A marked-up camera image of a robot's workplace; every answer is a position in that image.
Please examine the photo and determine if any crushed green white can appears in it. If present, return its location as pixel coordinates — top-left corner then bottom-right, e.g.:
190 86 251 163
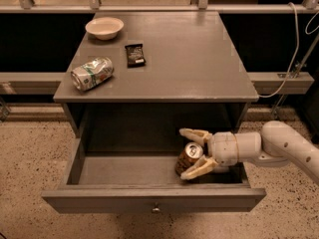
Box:
71 57 114 91

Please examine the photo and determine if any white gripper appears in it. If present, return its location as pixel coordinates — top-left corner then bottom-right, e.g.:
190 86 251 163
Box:
179 128 239 180

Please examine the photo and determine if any white ceramic bowl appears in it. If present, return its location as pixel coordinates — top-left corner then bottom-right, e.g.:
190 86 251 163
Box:
85 17 124 40

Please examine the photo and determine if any grey cabinet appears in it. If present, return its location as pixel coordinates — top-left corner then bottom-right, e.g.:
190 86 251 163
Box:
54 12 258 153

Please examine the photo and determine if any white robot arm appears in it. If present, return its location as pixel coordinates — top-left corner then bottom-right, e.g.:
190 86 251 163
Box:
179 120 319 184

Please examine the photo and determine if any open grey top drawer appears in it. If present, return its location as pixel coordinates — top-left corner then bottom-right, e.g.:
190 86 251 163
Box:
42 138 266 213

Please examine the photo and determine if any orange soda can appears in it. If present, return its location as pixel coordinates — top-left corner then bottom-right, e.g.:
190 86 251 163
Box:
175 142 203 175

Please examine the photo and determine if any black snack packet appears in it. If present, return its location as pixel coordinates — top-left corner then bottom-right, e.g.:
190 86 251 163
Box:
126 44 146 68

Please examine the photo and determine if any white cable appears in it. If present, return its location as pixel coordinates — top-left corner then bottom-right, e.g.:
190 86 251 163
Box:
257 1 319 100

